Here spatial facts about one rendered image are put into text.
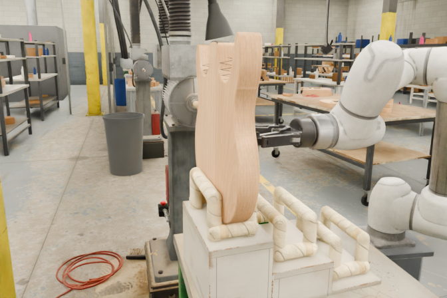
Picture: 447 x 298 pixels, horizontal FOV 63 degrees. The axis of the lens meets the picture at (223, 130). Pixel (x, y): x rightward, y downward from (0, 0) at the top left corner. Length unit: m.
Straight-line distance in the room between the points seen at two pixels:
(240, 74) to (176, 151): 1.40
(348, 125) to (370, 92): 0.10
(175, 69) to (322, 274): 0.95
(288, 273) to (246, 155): 0.32
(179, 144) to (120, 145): 2.54
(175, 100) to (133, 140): 2.73
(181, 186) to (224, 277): 1.31
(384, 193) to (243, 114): 1.08
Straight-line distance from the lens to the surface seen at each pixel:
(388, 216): 1.70
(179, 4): 1.68
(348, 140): 0.95
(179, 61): 1.51
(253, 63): 0.67
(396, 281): 1.11
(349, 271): 1.03
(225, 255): 0.81
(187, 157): 2.04
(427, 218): 1.66
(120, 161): 4.58
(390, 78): 0.89
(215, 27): 1.64
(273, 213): 0.89
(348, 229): 1.06
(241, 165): 0.69
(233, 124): 0.70
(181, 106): 1.82
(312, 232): 0.92
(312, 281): 0.94
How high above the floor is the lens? 1.51
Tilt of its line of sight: 12 degrees down
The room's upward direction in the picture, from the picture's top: straight up
